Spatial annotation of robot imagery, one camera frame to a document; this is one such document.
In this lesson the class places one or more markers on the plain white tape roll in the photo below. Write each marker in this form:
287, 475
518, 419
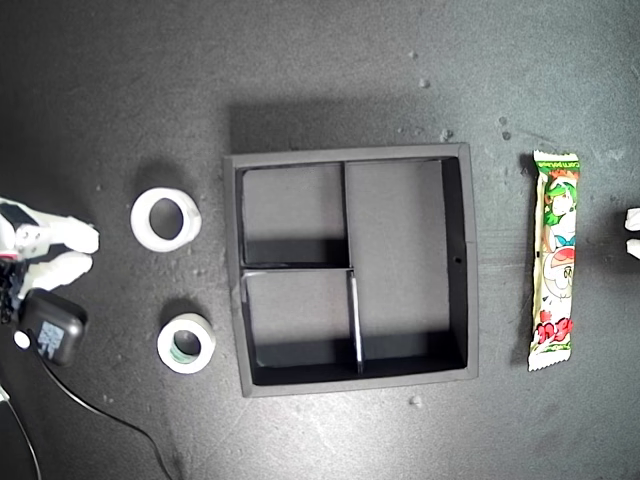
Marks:
142, 220

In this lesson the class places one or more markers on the green printed snack bar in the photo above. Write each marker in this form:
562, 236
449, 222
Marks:
554, 280

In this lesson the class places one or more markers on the white tape roll green core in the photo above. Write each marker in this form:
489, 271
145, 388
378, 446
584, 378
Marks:
167, 350

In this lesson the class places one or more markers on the black compartment tray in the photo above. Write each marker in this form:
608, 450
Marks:
395, 240

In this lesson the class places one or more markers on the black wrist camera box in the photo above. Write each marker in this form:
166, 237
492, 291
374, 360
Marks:
65, 320

